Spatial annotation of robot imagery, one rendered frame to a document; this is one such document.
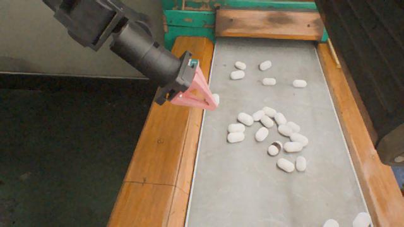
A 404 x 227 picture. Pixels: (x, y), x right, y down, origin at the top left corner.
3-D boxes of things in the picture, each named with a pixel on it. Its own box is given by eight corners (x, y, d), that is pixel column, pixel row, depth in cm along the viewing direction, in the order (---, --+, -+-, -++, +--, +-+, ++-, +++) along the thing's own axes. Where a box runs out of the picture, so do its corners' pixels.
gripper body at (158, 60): (196, 55, 61) (162, 28, 59) (186, 85, 53) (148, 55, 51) (174, 77, 64) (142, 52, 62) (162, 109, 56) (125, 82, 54)
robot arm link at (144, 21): (62, 32, 53) (91, -13, 50) (85, 15, 63) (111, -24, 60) (128, 79, 57) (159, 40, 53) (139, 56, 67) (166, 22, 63)
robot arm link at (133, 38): (100, 49, 53) (120, 21, 51) (110, 36, 59) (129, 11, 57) (136, 76, 55) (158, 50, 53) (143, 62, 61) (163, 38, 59)
